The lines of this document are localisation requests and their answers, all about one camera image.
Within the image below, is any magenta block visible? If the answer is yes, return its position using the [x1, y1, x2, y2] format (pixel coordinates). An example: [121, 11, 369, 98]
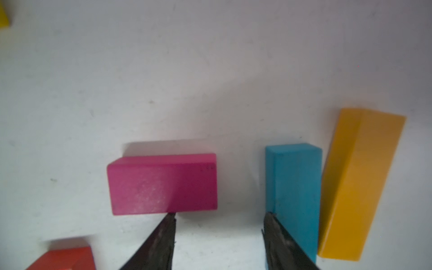
[107, 153, 218, 216]

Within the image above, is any yellow block group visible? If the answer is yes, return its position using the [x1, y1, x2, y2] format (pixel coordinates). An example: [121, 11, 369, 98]
[0, 2, 10, 29]

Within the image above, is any red block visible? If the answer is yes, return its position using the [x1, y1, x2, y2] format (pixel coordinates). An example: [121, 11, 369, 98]
[27, 247, 96, 270]

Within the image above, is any teal block right group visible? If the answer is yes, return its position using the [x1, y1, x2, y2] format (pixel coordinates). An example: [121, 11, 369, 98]
[265, 144, 322, 262]

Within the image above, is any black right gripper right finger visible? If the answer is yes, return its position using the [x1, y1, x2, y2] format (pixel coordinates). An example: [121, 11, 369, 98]
[262, 212, 319, 270]

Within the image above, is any amber orange block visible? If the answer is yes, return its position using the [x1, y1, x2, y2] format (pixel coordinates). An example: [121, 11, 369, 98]
[318, 108, 406, 261]

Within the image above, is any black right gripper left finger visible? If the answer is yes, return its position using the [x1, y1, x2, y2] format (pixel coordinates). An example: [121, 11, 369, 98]
[120, 213, 177, 270]

